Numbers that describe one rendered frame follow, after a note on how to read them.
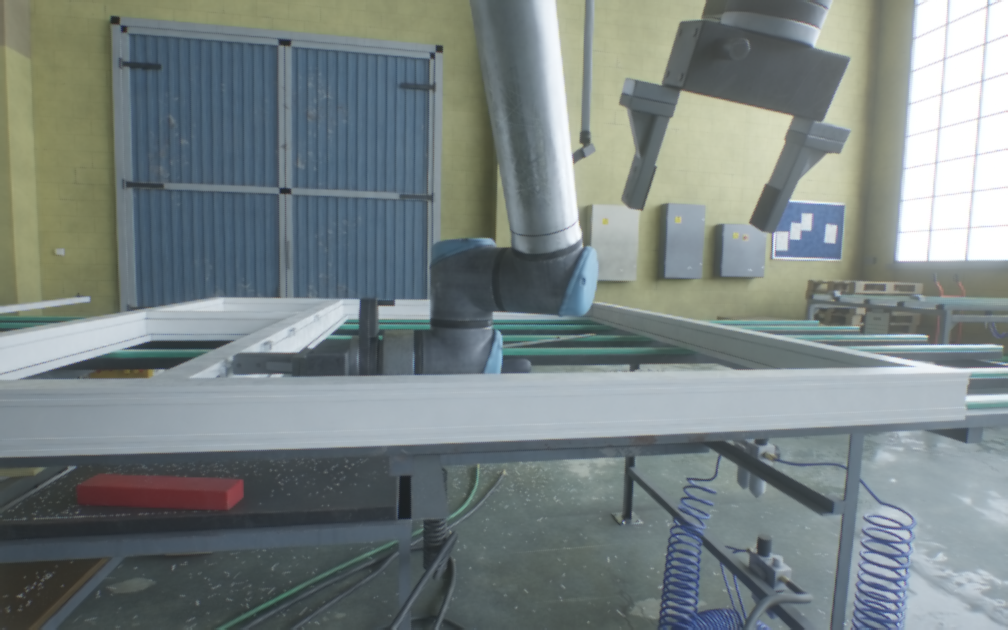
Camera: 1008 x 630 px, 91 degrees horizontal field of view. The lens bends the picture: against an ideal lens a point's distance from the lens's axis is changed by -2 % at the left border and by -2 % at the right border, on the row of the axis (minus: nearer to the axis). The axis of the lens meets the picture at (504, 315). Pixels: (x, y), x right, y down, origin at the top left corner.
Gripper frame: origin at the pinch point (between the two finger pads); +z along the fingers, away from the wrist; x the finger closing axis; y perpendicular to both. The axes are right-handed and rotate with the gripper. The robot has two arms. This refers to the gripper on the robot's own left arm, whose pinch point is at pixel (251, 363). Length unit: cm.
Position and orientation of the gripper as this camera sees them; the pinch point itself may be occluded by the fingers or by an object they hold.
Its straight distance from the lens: 76.8
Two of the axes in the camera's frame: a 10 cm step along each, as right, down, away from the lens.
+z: -9.8, -0.1, -1.8
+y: -0.2, 10.0, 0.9
